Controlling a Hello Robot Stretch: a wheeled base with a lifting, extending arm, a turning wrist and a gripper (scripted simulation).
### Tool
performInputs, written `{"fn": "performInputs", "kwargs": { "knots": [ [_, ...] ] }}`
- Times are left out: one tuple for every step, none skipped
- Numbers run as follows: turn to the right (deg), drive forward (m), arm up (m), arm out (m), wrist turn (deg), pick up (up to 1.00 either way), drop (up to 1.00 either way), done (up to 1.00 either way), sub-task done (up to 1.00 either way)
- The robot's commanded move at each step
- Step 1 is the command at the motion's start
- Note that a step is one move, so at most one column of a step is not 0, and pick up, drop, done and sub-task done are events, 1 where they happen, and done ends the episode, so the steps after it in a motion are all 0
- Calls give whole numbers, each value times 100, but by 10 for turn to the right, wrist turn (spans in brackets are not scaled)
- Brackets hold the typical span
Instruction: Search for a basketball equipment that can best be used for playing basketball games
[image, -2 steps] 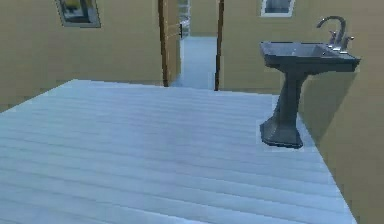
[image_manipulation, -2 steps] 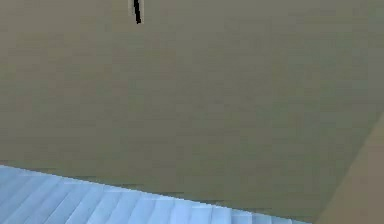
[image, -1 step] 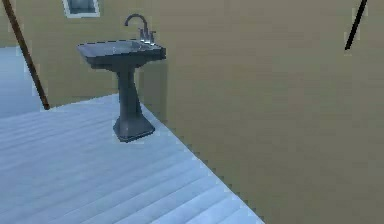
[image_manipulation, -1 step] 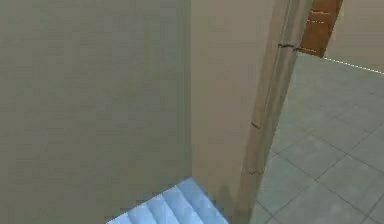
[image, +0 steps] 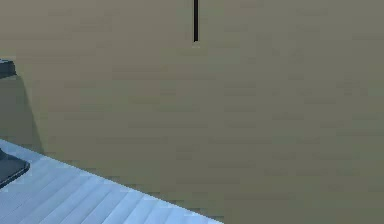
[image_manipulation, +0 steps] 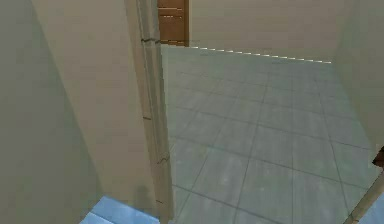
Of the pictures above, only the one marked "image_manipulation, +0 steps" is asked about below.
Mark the beige open room door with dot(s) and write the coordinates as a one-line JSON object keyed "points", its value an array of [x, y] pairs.
{"points": [[151, 110]]}

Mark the brown wooden room door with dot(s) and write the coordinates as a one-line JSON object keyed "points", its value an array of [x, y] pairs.
{"points": [[172, 23]]}

